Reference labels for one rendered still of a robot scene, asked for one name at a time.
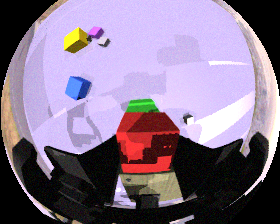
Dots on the green block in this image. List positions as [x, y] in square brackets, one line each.
[141, 101]
[149, 107]

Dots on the red block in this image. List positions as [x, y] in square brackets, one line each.
[147, 141]

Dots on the small purple cube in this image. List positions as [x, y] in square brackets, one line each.
[96, 32]

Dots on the blue cube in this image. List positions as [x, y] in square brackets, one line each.
[77, 87]

